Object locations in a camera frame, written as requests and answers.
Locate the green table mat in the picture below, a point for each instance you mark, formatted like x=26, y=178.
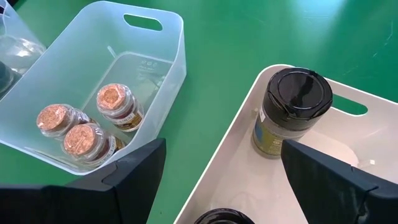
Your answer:
x=217, y=46

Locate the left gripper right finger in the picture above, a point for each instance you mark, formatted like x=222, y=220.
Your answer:
x=335, y=196

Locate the small cork-top glass jar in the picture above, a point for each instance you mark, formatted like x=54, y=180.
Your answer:
x=57, y=119
x=119, y=105
x=87, y=146

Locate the black-lid green-label herb jar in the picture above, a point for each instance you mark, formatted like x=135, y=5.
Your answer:
x=224, y=217
x=292, y=99

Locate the white plastic bin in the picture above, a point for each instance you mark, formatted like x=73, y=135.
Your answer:
x=248, y=186

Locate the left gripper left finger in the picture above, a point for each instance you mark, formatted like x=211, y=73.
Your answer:
x=136, y=186

